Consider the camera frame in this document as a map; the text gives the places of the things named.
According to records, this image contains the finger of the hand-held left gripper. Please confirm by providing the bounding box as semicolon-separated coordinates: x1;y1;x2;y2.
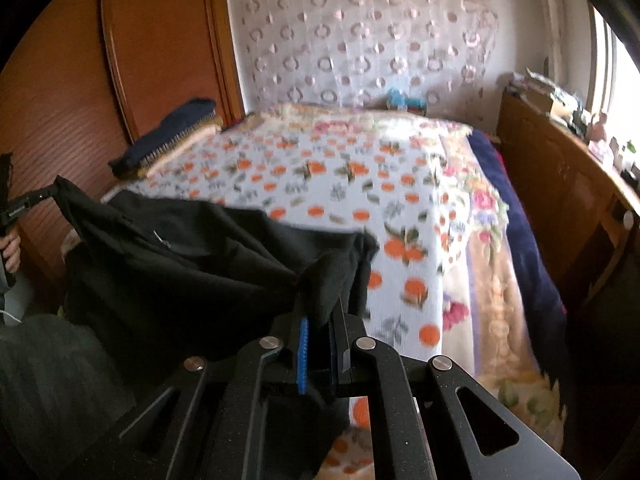
27;180;68;208

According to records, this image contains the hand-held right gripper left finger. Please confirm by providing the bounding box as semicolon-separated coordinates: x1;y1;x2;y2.
90;317;312;480

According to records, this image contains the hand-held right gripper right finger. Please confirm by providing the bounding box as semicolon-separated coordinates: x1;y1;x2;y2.
327;302;582;480

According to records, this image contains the black printed t-shirt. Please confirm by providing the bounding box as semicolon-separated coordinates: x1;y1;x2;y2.
52;175;381;480

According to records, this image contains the person's left hand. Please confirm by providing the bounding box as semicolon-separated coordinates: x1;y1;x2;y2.
0;232;22;274

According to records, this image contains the folded navy garment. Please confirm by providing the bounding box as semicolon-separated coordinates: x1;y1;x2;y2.
109;97;219;179

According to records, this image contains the brown wooden wardrobe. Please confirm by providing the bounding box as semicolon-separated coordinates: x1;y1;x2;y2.
0;0;247;306

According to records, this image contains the person's dark grey clothing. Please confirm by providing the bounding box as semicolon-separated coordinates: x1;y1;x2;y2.
0;310;137;480

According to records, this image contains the orange fruit print bedsheet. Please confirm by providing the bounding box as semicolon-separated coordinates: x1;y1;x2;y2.
102;105;476;480

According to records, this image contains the navy blue blanket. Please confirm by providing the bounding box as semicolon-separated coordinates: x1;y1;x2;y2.
467;130;570;323

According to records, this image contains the blue toy at bedhead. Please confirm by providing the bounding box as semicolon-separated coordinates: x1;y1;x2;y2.
385;87;429;112

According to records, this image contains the long wooden cabinet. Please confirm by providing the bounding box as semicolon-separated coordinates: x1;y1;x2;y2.
495;90;640;306

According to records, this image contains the open cardboard box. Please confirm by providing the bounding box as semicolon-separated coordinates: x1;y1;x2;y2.
529;90;569;117

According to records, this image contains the dark patterned cloth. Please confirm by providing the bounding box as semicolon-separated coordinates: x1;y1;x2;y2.
510;70;562;94

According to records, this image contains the window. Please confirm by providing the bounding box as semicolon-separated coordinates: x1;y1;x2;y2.
585;5;640;171

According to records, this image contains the bunched patterned window curtain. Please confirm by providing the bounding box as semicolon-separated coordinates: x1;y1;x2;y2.
520;0;567;77

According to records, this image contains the circle patterned wall curtain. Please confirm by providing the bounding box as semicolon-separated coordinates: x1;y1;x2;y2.
227;0;502;122

